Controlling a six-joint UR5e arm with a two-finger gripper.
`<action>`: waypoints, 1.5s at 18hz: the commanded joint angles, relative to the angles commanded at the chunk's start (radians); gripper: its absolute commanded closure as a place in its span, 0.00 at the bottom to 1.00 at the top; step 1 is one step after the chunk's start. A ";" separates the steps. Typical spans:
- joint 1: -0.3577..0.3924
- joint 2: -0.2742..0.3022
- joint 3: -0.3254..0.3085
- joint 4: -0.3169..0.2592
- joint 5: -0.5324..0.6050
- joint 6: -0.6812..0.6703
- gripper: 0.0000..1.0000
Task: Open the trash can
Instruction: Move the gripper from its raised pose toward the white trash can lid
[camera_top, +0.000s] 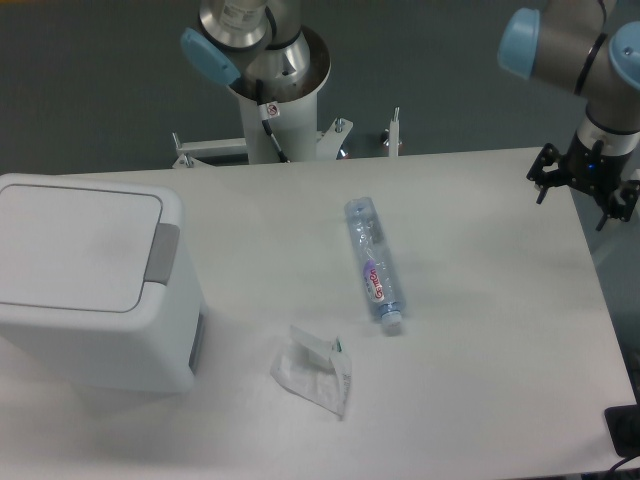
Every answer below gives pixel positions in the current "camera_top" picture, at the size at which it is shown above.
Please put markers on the clear plastic water bottle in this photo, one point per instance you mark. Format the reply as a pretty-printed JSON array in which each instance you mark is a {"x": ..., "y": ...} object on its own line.
[{"x": 375, "y": 264}]

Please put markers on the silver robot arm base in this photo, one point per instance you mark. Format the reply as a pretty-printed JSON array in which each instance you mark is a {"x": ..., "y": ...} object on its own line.
[{"x": 261, "y": 50}]

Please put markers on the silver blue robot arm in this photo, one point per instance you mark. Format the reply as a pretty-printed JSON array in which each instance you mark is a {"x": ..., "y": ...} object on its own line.
[{"x": 565, "y": 45}]

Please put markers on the white trash can lid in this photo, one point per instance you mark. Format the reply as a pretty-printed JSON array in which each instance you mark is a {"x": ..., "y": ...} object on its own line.
[{"x": 82, "y": 249}]

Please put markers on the crumpled white plastic wrapper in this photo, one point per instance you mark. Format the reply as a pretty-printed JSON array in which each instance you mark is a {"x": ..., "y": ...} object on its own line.
[{"x": 315, "y": 369}]

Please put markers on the black device with cable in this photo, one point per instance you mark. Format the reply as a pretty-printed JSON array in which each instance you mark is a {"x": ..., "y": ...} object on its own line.
[{"x": 623, "y": 426}]

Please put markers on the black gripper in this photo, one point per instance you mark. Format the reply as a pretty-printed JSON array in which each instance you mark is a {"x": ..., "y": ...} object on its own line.
[{"x": 592, "y": 166}]

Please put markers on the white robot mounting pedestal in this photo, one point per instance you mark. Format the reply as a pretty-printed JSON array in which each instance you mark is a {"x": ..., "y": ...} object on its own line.
[{"x": 273, "y": 132}]

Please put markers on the white plastic trash can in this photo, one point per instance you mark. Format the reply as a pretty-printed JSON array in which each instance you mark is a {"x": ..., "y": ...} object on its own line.
[{"x": 153, "y": 347}]

